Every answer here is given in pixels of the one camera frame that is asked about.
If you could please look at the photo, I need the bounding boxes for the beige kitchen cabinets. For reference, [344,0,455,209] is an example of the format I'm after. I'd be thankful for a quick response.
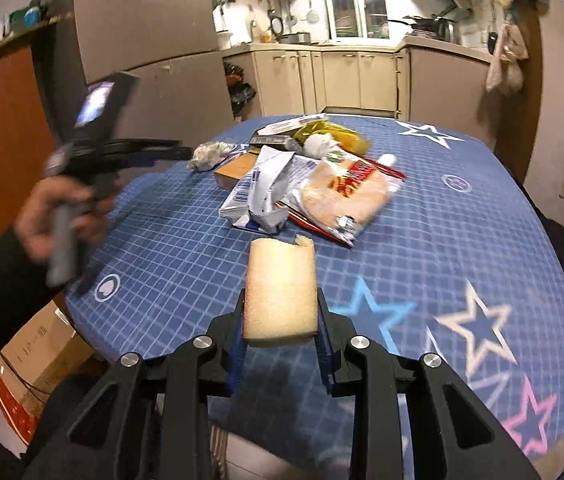
[222,42,493,121]

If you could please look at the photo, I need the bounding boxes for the person's left hand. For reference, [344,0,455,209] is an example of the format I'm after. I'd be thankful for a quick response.
[14,177,118,263]

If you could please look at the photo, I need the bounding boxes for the steel kettle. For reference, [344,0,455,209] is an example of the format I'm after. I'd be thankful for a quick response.
[434,17,461,43]

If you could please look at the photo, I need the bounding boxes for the person's left forearm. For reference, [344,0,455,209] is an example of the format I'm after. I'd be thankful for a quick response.
[0,230,70,396]

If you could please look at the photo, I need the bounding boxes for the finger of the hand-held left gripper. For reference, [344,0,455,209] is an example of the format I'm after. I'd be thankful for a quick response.
[104,138,194,167]

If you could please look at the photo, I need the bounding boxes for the yellow foam sponge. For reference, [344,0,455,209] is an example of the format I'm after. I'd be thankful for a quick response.
[242,234,319,347]

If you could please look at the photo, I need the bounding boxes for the black garbage bags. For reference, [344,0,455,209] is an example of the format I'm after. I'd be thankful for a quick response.
[223,62,258,117]

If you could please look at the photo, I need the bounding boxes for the large cardboard box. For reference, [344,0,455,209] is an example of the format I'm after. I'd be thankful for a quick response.
[0,300,95,446]

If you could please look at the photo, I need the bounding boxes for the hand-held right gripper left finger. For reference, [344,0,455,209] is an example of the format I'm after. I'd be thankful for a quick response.
[22,287,248,480]

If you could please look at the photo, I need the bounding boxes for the kitchen window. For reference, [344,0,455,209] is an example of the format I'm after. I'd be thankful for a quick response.
[324,0,408,41]

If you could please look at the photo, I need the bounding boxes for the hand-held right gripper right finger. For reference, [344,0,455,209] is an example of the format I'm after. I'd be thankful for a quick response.
[314,285,543,480]

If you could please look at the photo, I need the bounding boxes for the beige refrigerator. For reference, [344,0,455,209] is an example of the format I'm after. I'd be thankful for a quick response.
[73,0,235,146]

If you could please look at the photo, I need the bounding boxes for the hanging plastic bags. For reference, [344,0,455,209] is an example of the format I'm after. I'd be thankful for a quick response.
[484,20,530,93]

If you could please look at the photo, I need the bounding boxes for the yellow plastic bag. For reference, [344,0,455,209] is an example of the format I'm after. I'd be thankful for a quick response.
[292,121,370,155]

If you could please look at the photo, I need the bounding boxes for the brown cardboard box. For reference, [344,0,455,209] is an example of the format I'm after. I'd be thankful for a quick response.
[213,152,263,190]

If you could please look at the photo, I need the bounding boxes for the flatbread in plastic packet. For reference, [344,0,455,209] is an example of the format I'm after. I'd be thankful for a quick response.
[282,155,407,248]

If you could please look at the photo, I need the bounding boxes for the white and blue carton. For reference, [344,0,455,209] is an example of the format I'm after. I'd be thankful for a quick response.
[218,146,313,235]

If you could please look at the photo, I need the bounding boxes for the white flat box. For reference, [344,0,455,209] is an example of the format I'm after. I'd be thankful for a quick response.
[250,115,328,148]

